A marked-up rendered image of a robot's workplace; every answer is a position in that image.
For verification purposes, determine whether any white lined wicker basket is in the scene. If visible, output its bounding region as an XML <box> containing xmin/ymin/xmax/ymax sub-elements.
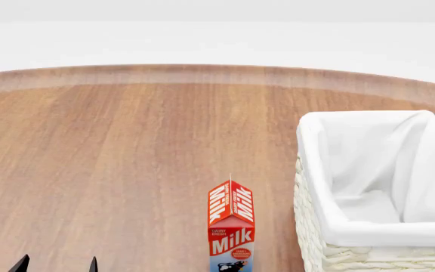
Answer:
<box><xmin>296</xmin><ymin>109</ymin><xmax>435</xmax><ymax>248</ymax></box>

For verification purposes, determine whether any red milk carton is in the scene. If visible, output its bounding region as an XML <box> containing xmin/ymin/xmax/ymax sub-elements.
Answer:
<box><xmin>207</xmin><ymin>172</ymin><xmax>256</xmax><ymax>272</ymax></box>

